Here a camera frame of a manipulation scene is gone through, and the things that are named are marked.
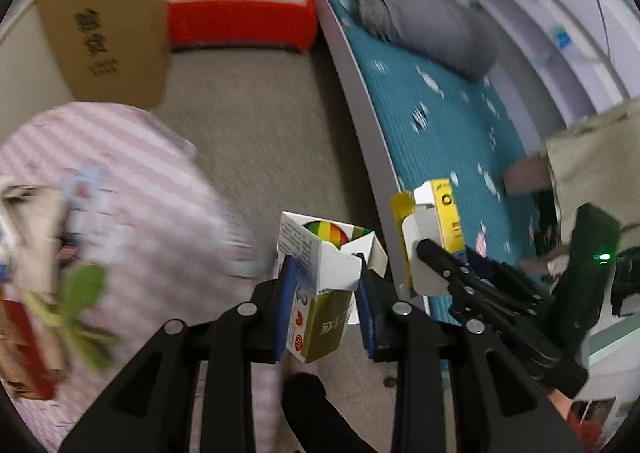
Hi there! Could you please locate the yellow white snack packet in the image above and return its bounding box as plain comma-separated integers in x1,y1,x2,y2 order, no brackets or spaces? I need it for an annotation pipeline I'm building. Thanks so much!
390,179,466,298

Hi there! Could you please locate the red brown paper bag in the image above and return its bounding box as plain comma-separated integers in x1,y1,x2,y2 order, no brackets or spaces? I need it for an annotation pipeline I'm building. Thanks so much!
1,298,67,400

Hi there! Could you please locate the green plush sprout toy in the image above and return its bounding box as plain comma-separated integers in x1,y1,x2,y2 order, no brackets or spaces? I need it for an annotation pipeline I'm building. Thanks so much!
22,262,122,372

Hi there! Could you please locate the white green carton box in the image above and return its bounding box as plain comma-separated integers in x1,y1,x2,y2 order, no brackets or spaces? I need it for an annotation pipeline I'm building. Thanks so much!
277,211,387,363

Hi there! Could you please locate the teal patterned bed sheet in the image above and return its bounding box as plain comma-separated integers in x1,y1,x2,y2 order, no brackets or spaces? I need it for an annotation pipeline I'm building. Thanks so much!
319,0,557,327

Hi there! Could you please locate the pink checkered round tablecloth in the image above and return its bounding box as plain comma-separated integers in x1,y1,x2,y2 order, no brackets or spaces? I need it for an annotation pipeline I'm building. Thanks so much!
0,100,281,453

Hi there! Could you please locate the grey pillow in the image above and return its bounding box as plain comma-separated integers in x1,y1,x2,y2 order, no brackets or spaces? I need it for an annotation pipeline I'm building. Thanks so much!
355,0,498,81

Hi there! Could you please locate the red white storage box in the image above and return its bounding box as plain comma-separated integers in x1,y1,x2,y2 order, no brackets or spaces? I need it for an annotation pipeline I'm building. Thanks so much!
167,0,318,53

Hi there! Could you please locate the tall brown cardboard box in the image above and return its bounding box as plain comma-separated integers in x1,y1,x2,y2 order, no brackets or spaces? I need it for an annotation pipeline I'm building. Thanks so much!
37,0,169,108

